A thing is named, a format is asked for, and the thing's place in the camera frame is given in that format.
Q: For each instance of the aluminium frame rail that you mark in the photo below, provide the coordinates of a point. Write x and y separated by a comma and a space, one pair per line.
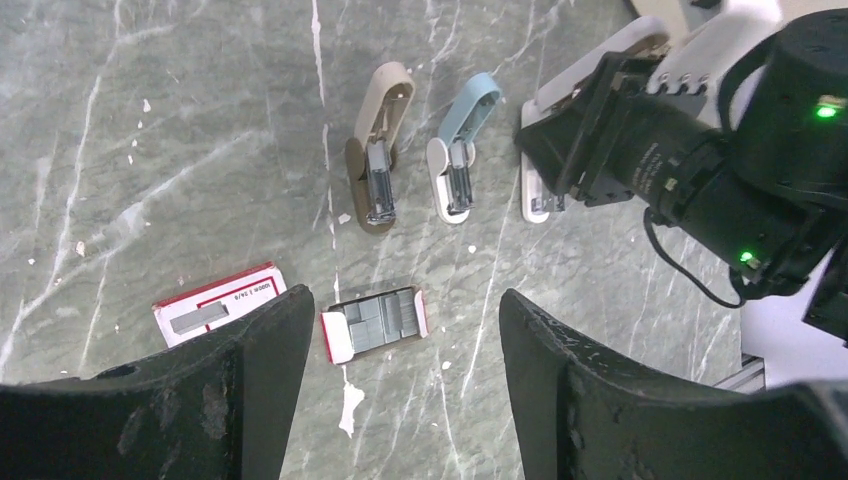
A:
749, 379

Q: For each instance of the blue mini stapler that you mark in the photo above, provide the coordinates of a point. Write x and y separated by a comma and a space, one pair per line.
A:
451, 153

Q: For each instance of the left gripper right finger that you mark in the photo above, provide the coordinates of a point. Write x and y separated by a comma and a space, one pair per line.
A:
584, 411

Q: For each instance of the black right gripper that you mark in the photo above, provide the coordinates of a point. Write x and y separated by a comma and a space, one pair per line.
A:
765, 191

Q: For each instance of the red staple box sleeve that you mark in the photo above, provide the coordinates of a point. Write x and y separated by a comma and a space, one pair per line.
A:
203, 309

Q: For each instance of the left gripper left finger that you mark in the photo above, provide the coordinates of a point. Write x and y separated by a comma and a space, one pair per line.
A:
219, 406

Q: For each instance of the beige stapler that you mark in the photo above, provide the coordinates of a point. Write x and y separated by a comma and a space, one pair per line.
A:
371, 153

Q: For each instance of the staple box tray with staples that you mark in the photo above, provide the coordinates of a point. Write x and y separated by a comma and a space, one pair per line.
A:
355, 328

